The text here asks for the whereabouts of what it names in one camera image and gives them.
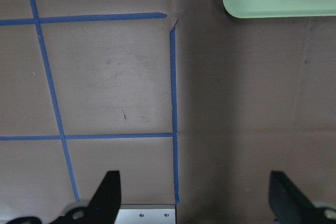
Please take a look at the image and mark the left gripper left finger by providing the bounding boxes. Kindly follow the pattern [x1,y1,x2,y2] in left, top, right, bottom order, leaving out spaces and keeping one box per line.
[86,170,121,223]

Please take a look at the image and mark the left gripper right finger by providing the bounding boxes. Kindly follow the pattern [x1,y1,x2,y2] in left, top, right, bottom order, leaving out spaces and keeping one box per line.
[268,171,317,223]

